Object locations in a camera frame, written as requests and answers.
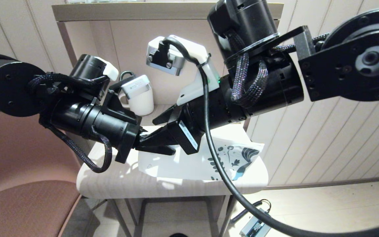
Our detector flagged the light wooden desk with hutch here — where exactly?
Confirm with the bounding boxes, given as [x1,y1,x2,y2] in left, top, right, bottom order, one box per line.
[51,2,285,237]

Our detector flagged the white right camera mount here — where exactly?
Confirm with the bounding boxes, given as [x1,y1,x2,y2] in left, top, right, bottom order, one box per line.
[170,35,220,106]

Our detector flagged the black left camera bracket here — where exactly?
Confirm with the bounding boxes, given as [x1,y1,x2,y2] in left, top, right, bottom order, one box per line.
[102,89,137,124]

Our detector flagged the brown pink chair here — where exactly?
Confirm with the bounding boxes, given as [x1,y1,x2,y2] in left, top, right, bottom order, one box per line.
[0,112,93,237]

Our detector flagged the braided left arm cable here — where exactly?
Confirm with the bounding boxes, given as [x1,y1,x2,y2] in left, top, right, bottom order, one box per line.
[28,73,113,173]

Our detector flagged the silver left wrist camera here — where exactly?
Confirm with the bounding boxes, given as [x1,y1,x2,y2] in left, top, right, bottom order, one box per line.
[121,74,152,99]

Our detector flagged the braided right arm cable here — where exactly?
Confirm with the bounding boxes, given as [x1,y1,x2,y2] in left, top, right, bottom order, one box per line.
[231,31,269,107]

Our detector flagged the black adapter cable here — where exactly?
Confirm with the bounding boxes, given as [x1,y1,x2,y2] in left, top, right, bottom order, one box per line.
[231,199,271,224]

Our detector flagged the grey power adapter box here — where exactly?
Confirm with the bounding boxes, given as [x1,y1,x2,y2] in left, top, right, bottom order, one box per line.
[240,216,269,237]

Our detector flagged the white floral zipper pouch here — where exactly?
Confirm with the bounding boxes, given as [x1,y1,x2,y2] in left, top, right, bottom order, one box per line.
[138,132,265,181]

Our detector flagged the white ribbed mug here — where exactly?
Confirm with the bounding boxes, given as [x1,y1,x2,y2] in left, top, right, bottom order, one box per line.
[119,87,154,116]

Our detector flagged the braided arm cable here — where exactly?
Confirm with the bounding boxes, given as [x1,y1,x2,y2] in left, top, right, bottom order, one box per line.
[28,73,113,173]
[231,31,269,107]

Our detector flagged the black right camera cable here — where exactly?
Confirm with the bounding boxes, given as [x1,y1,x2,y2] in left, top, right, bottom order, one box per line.
[162,37,379,237]

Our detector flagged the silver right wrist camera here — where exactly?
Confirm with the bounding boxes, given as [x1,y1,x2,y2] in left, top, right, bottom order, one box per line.
[146,37,185,76]

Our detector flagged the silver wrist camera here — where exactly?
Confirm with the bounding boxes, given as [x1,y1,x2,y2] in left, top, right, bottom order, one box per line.
[121,74,152,99]
[146,37,185,76]

